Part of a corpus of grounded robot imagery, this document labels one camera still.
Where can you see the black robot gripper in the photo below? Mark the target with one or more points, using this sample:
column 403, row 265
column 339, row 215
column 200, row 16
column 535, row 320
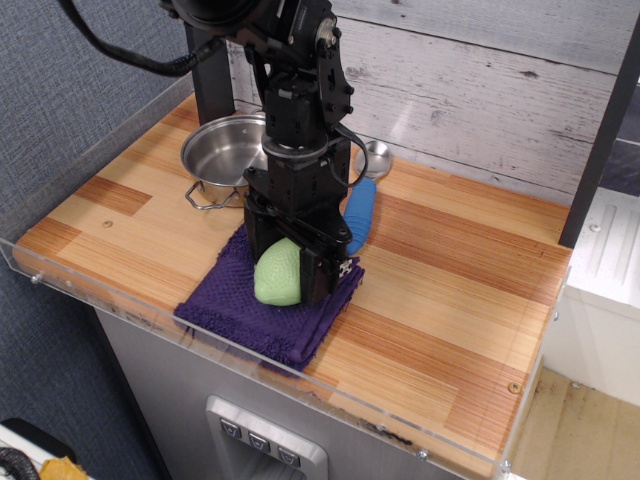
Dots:
column 298, row 196

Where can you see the grey toy fridge cabinet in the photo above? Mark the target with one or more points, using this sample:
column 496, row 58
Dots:
column 172, row 377

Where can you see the green toy lime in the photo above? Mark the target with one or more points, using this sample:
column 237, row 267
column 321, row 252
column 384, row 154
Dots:
column 277, row 275

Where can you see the black right vertical post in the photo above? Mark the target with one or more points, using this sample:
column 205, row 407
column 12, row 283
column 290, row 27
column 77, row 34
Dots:
column 613, row 117

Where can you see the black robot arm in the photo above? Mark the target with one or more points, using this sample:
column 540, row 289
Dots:
column 294, row 50

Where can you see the clear acrylic table guard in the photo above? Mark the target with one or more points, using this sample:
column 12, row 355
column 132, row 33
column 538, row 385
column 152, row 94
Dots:
column 427, row 370

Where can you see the yellow object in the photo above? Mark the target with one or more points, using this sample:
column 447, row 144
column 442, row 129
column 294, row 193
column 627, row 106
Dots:
column 62, row 469

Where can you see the purple folded towel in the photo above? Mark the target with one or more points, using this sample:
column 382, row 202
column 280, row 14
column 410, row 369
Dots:
column 224, row 303

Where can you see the white toy appliance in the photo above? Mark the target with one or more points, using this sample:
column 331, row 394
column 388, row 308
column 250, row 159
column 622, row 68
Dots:
column 593, row 337

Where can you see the black vertical post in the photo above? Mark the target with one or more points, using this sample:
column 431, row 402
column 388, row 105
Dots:
column 613, row 117
column 213, row 87

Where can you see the stainless steel pot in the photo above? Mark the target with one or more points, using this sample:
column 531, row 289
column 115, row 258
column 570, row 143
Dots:
column 217, row 154

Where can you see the silver dispenser button panel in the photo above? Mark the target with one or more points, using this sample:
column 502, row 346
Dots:
column 251, row 447

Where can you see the black left vertical post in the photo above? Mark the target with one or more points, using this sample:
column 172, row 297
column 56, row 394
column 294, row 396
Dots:
column 213, row 87

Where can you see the blue handled metal spoon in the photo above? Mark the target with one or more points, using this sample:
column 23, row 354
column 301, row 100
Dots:
column 360, row 206

